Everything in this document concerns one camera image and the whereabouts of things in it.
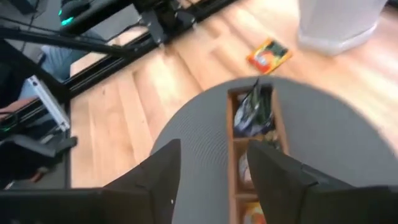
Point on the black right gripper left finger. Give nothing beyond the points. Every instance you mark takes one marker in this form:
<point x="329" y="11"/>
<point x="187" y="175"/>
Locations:
<point x="161" y="180"/>

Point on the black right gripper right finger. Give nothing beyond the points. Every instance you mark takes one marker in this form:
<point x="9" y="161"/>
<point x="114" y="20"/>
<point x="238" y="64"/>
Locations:
<point x="280" y="186"/>

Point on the beige tea packet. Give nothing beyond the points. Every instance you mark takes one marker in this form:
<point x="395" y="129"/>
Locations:
<point x="244" y="171"/>

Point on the orange tea packet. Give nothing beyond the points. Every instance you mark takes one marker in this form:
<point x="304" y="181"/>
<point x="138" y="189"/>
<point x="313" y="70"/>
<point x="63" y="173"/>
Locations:
<point x="269" y="56"/>
<point x="252" y="214"/>

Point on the dark blue tea packet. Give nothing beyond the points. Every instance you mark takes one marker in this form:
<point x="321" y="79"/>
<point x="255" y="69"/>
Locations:
<point x="266" y="109"/>
<point x="245" y="118"/>

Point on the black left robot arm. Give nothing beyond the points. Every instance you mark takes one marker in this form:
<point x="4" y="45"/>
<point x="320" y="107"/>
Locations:
<point x="81" y="15"/>

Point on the wooden tea organizer box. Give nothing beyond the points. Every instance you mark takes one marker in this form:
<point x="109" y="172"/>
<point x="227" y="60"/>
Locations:
<point x="231" y="155"/>

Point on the round grey woven placemat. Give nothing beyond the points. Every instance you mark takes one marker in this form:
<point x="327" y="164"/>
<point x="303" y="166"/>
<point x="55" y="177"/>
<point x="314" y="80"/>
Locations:
<point x="311" y="124"/>

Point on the silver ribbed metal bar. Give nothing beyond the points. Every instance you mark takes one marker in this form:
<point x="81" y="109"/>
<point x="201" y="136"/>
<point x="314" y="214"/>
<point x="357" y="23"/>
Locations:
<point x="49" y="102"/>

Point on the person's leg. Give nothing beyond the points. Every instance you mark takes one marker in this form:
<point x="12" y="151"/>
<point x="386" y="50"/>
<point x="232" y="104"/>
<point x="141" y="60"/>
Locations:
<point x="59" y="62"/>

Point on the white hexagonal planter pot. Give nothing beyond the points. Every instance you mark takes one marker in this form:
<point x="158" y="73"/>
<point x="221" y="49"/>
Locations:
<point x="339" y="25"/>

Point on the black metal table frame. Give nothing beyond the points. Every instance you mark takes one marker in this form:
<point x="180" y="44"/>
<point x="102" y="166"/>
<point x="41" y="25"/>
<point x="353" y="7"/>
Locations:
<point x="109" y="67"/>

